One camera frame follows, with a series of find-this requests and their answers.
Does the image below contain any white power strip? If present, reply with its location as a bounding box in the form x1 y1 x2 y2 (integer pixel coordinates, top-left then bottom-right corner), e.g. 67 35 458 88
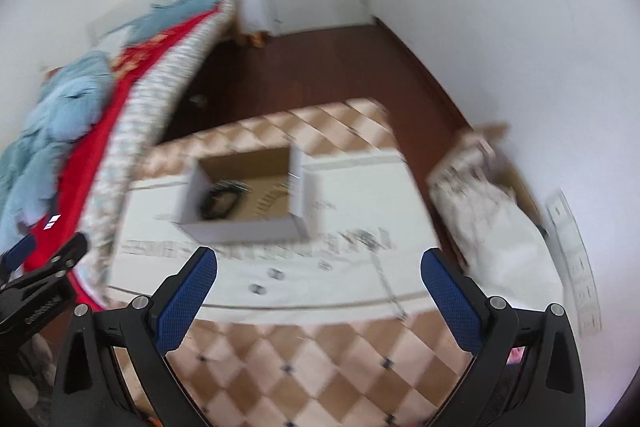
546 190 602 336

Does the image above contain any black bracelet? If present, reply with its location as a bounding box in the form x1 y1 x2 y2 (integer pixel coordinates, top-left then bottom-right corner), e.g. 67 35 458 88
198 181 249 220

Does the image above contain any diamond pattern table cloth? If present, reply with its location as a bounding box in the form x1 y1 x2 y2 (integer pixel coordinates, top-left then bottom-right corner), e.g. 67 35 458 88
107 98 470 426

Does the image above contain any white cardboard box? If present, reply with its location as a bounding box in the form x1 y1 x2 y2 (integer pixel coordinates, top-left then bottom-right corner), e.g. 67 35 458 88
176 144 310 245

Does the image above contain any red bed sheet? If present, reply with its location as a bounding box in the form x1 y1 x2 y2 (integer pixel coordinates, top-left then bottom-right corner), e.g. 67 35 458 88
22 8 222 313

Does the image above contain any long silver necklace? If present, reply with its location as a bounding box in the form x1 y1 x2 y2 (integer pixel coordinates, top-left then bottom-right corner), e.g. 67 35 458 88
366 233 409 323

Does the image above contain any light blue blanket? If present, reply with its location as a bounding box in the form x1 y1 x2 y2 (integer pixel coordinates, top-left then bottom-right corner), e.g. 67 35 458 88
1 0 220 251

